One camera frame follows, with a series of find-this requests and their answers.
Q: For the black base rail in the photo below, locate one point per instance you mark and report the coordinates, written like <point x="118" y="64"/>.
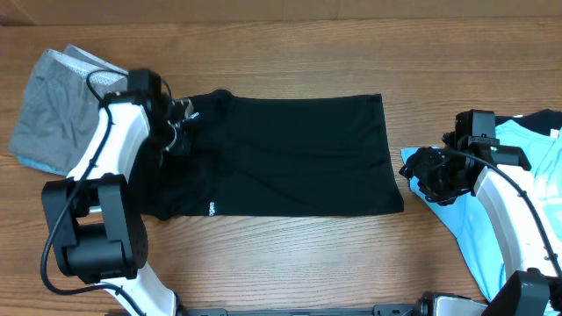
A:
<point x="377" y="310"/>

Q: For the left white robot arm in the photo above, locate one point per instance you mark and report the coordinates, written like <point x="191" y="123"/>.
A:
<point x="97" y="239"/>

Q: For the black garment under blue shirt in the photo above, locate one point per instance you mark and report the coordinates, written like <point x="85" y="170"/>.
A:
<point x="541" y="122"/>

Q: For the grey folded shorts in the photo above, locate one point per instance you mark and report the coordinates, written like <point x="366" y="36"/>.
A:
<point x="59" y="113"/>

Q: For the black t-shirt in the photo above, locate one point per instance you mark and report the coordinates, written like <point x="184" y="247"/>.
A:
<point x="259" y="157"/>

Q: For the light blue cloth under shorts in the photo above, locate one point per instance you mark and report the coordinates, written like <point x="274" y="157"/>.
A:
<point x="31" y="164"/>

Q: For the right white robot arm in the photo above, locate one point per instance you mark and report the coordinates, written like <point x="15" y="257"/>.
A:
<point x="499" y="177"/>

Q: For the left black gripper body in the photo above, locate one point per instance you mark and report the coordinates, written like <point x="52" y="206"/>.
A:
<point x="164" y="140"/>

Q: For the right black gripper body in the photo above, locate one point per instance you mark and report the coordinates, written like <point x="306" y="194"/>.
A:
<point x="437" y="177"/>

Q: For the light blue t-shirt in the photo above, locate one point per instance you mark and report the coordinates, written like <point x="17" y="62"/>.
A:
<point x="467" y="219"/>

